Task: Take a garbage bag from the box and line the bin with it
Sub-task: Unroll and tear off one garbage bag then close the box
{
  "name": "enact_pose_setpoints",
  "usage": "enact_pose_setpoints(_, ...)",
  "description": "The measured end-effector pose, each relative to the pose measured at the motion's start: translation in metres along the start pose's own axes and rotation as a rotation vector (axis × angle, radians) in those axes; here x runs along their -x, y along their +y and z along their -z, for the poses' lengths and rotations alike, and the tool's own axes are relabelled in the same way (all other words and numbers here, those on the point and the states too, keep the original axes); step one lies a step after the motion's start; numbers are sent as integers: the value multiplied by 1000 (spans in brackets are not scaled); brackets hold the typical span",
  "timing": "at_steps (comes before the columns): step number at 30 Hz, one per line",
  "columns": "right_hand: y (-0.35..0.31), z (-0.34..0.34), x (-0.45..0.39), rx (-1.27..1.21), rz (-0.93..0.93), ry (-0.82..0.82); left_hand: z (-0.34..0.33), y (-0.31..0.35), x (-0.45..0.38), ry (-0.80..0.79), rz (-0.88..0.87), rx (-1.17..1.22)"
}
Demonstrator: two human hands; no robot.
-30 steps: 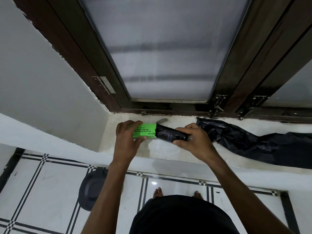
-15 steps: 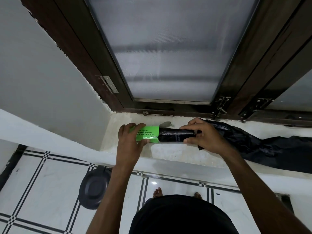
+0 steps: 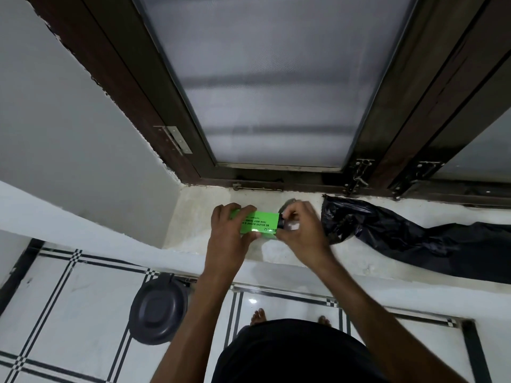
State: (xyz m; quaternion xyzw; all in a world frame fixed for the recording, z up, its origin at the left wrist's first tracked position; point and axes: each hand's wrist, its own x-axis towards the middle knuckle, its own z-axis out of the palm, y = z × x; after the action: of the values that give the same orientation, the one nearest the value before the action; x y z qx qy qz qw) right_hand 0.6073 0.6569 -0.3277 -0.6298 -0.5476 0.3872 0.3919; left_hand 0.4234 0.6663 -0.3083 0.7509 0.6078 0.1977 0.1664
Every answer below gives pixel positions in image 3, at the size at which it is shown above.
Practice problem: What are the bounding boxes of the person's right forearm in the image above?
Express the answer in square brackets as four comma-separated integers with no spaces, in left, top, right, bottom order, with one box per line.
[315,255,470,383]

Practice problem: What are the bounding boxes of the metal window bolt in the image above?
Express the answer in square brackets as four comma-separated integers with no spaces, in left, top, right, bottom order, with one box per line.
[393,160,444,201]
[342,158,376,196]

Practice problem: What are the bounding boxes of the metal window stay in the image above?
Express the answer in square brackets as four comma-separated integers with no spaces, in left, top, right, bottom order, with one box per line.
[232,181,284,192]

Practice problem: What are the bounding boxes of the person's right hand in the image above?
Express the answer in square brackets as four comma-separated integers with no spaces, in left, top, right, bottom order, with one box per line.
[277,200,332,268]

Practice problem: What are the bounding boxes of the person's left forearm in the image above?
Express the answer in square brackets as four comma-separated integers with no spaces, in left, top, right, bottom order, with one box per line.
[150,267,236,383]

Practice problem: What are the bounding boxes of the person's left hand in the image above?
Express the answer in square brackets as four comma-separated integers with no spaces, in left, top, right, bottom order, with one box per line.
[207,202,260,276]

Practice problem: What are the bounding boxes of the green cardboard box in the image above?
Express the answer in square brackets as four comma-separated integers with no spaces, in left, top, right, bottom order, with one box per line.
[229,206,280,240]

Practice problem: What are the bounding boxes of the silver window hinge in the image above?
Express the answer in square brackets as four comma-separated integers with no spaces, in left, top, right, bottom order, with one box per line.
[153,125,192,156]

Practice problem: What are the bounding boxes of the grey pedal trash bin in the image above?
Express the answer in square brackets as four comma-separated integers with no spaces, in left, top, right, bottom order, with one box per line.
[128,273,191,346]

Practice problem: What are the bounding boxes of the person's black clothing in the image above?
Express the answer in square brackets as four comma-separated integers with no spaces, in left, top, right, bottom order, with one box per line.
[211,319,384,383]

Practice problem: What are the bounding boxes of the dark brown frosted window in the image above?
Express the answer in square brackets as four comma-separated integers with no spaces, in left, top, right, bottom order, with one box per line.
[23,0,511,208]

